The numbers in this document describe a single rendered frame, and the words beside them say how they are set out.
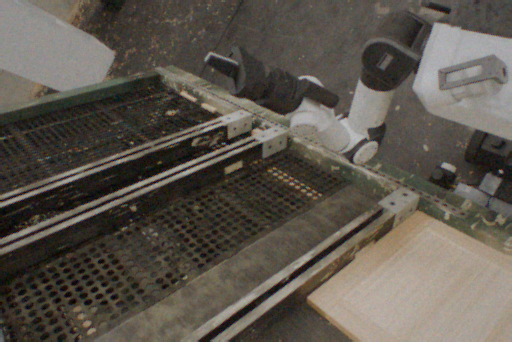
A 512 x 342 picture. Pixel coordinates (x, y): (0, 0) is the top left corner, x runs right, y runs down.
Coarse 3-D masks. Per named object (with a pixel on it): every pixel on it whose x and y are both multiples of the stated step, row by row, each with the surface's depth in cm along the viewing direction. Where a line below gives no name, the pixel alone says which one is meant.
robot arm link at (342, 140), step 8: (336, 120) 99; (344, 120) 110; (336, 128) 99; (344, 128) 103; (320, 136) 99; (328, 136) 99; (336, 136) 101; (344, 136) 103; (352, 136) 107; (360, 136) 106; (328, 144) 103; (336, 144) 103; (344, 144) 105; (352, 144) 106; (360, 144) 105; (336, 152) 108; (344, 152) 107; (352, 152) 106; (352, 160) 108
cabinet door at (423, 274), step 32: (416, 224) 115; (384, 256) 104; (416, 256) 105; (448, 256) 105; (480, 256) 104; (320, 288) 95; (352, 288) 95; (384, 288) 96; (416, 288) 96; (448, 288) 96; (480, 288) 96; (352, 320) 88; (384, 320) 88; (416, 320) 88; (448, 320) 88; (480, 320) 88
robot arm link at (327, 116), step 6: (300, 78) 90; (312, 78) 90; (324, 108) 97; (324, 114) 97; (330, 114) 96; (324, 120) 97; (330, 120) 96; (324, 126) 96; (330, 126) 97; (318, 132) 97; (324, 132) 97
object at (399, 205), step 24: (408, 192) 119; (360, 216) 109; (384, 216) 109; (408, 216) 118; (336, 240) 101; (360, 240) 102; (312, 264) 97; (336, 264) 98; (264, 288) 88; (288, 288) 88; (312, 288) 94; (240, 312) 84; (264, 312) 83; (288, 312) 91; (192, 336) 78; (216, 336) 82; (240, 336) 80
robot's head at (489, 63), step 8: (488, 56) 63; (496, 56) 64; (456, 64) 67; (464, 64) 66; (472, 64) 65; (480, 64) 65; (488, 64) 63; (496, 64) 63; (504, 64) 66; (440, 72) 69; (448, 72) 68; (488, 72) 63; (496, 72) 63; (504, 72) 66; (440, 80) 69; (456, 80) 67; (464, 80) 66; (472, 80) 65; (480, 80) 64; (488, 80) 65; (496, 80) 64; (504, 80) 65; (440, 88) 68; (448, 88) 68; (496, 88) 66
